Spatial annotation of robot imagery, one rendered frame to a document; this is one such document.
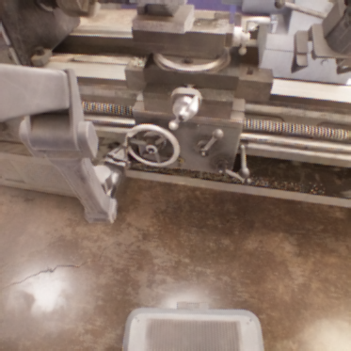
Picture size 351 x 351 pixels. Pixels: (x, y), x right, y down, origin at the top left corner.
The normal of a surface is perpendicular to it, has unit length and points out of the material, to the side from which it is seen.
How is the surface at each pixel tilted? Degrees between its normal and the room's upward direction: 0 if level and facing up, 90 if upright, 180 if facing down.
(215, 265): 0
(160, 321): 0
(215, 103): 90
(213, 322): 0
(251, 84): 90
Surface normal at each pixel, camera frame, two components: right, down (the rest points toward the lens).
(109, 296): -0.01, -0.63
